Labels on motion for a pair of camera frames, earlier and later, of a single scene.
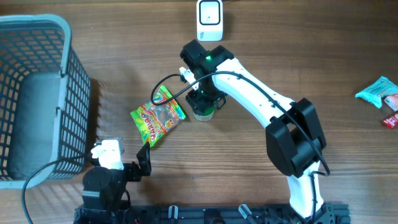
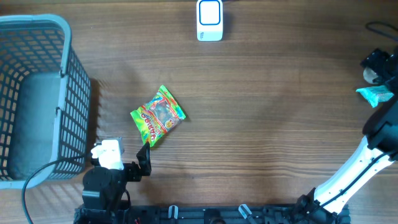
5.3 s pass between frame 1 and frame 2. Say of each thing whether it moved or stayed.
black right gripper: moved
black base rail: stayed
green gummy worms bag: stayed
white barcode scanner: stayed
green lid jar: moved
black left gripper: stayed
